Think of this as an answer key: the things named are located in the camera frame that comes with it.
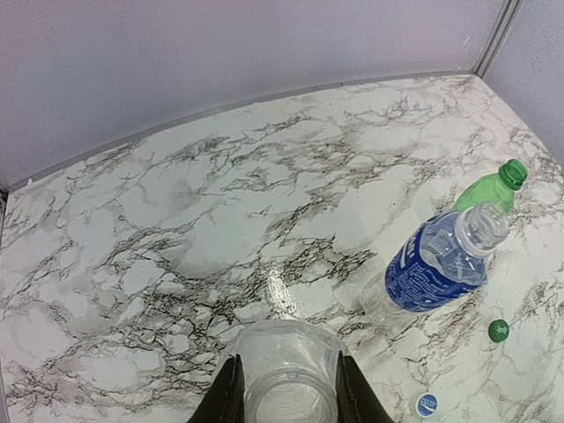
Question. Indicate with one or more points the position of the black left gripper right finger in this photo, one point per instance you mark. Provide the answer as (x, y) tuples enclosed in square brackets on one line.
[(356, 401)]

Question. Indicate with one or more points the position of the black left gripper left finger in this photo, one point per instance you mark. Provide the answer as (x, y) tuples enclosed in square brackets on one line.
[(224, 400)]

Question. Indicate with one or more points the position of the clear bottle white cap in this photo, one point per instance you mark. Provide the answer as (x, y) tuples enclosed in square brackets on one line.
[(289, 371)]

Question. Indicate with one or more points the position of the green bottle cap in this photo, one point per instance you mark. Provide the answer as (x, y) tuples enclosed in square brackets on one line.
[(498, 331)]

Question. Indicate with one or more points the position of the clear bottle blue label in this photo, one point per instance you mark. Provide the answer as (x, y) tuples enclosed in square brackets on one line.
[(445, 259)]

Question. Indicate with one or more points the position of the green plastic bottle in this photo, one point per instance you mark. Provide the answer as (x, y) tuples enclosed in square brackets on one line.
[(499, 188)]

